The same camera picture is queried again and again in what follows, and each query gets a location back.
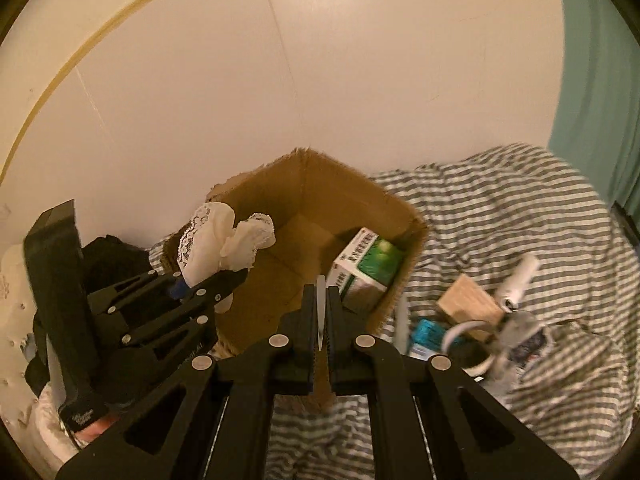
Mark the white tube with label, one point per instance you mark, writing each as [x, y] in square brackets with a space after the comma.
[522, 347]

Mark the green and white medicine box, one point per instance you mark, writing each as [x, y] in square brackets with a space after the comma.
[365, 270]

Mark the grey striped blanket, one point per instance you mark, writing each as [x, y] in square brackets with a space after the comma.
[500, 220]

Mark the small tan cardboard box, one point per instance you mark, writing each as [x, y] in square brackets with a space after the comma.
[470, 302]

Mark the brown cardboard box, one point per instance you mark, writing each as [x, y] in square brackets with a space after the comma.
[310, 220]

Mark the white eyelet cloth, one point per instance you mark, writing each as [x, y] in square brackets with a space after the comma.
[15, 340]

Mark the blue blister pack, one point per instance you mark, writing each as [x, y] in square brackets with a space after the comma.
[425, 335]

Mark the teal curtain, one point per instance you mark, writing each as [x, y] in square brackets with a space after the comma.
[585, 85]

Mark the thin white plastic blade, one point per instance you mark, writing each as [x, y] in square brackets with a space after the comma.
[320, 310]

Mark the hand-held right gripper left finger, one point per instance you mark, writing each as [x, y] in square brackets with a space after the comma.
[309, 325]

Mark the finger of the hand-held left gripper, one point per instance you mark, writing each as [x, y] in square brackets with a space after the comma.
[127, 287]
[200, 300]

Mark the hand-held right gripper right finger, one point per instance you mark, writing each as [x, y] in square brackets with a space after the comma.
[334, 325]

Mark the black cloth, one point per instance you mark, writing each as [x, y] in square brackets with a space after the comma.
[117, 257]

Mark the white lace cloth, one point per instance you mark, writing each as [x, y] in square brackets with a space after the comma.
[210, 245]

